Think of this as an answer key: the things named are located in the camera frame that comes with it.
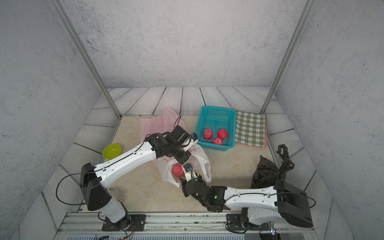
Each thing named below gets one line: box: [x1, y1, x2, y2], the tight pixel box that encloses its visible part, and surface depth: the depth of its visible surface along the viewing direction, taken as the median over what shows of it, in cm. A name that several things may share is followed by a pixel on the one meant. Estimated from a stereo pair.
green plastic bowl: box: [102, 143, 122, 160], surface depth 100 cm
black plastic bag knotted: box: [251, 144, 295, 189], surface depth 72 cm
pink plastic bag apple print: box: [140, 107, 187, 143], surface depth 112 cm
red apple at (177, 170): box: [171, 163, 185, 177], surface depth 86 cm
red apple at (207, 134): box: [203, 128, 213, 140], surface depth 104 cm
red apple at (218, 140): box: [212, 137, 223, 145], surface depth 100 cm
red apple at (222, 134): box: [217, 128, 228, 140], surface depth 104 cm
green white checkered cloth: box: [235, 111, 266, 148], surface depth 113 cm
